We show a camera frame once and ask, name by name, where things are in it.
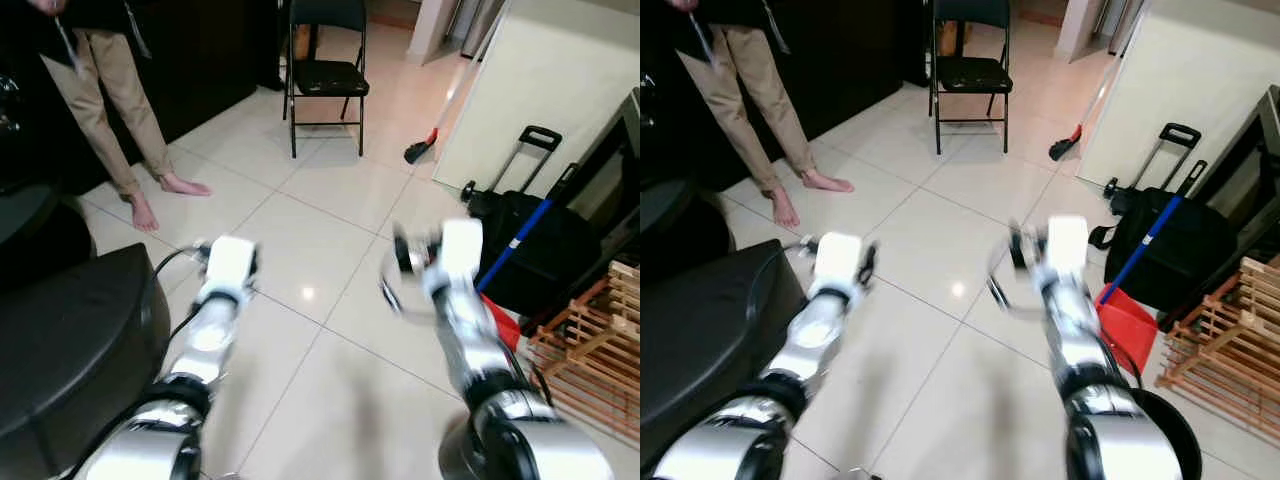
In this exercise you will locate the wooden slatted shoe rack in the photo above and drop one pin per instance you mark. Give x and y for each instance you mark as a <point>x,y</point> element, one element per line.
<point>590,350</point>
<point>1230,340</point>

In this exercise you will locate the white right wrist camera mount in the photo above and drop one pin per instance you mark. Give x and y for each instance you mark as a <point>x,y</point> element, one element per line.
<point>1066,240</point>
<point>461,245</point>

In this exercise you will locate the large black leather seat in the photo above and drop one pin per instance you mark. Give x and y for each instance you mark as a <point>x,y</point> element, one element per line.
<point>710,330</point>
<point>70,340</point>

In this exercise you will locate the broom with red black head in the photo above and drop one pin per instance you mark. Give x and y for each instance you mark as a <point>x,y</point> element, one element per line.
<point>420,150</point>
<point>1063,148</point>

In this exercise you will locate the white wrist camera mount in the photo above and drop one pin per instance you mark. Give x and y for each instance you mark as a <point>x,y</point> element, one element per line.
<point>1066,240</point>
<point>232,262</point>
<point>838,258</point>
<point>461,245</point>

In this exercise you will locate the small round black seat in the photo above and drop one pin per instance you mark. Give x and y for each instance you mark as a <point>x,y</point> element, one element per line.
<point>40,235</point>
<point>680,220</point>

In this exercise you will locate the black trolley bag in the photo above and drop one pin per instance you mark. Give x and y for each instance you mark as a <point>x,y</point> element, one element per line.
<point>1170,235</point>
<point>540,250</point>

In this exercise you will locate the barefoot person in khaki trousers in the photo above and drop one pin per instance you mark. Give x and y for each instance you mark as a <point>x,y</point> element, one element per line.
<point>745,90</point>
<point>110,90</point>

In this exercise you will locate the black folding chair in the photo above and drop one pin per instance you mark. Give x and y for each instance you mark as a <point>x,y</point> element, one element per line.
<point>972,72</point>
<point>325,78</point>

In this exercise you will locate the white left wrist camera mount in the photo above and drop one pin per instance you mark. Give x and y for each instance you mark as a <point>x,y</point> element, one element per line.
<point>838,258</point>
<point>232,262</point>

